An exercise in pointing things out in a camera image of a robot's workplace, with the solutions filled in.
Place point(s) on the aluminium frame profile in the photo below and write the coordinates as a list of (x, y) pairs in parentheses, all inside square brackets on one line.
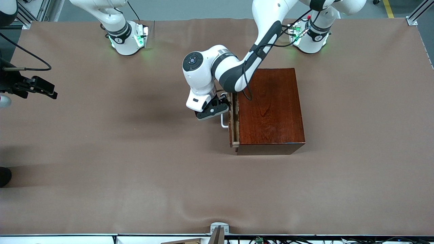
[(25, 15), (420, 12)]

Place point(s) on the light wood board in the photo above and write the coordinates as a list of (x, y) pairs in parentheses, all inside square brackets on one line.
[(184, 241)]

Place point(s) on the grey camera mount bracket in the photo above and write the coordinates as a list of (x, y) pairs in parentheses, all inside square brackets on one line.
[(219, 226)]

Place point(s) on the brown table cloth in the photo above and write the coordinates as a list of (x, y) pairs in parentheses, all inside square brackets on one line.
[(135, 169)]

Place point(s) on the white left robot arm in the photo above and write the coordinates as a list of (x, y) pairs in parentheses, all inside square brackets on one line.
[(200, 78)]

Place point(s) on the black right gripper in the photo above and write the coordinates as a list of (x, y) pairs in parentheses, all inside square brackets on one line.
[(14, 82)]

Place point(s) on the dark wooden drawer cabinet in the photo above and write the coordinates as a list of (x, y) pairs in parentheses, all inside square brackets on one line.
[(278, 115)]

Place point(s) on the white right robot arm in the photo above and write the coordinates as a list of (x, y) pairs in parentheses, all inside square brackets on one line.
[(125, 44)]

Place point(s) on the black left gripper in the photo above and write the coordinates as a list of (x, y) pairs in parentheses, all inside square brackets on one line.
[(222, 99)]

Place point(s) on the black round object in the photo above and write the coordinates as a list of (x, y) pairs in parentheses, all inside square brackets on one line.
[(4, 177)]

